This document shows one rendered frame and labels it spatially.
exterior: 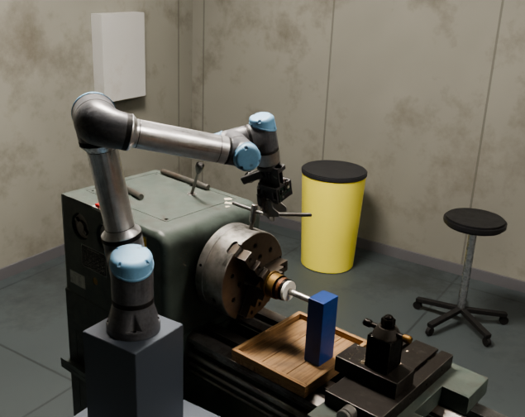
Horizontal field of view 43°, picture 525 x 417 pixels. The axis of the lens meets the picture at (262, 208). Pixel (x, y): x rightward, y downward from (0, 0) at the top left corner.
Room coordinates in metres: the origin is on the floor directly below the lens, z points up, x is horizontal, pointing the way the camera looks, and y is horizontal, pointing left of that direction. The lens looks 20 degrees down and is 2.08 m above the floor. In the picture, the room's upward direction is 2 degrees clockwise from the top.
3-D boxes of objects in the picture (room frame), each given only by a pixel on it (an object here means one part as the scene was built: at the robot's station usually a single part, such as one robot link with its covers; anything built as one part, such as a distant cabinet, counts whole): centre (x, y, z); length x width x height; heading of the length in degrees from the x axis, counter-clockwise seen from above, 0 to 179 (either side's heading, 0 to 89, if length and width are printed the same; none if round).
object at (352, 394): (1.69, -0.41, 0.95); 0.43 x 0.18 x 0.04; 140
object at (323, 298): (1.88, -0.20, 1.00); 0.08 x 0.06 x 0.23; 140
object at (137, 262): (1.67, 0.35, 1.27); 0.13 x 0.12 x 0.14; 18
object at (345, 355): (1.66, -0.34, 1.00); 0.20 x 0.10 x 0.05; 50
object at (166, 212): (2.34, 0.38, 1.06); 0.59 x 0.48 x 0.39; 50
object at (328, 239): (4.58, -0.50, 0.37); 0.47 x 0.46 x 0.74; 58
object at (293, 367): (1.93, -0.15, 0.89); 0.36 x 0.30 x 0.04; 140
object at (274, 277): (2.00, -0.06, 1.08); 0.09 x 0.09 x 0.09; 50
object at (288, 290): (1.93, -0.14, 1.08); 0.13 x 0.07 x 0.07; 50
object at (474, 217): (3.78, -1.28, 0.36); 0.60 x 0.57 x 0.71; 73
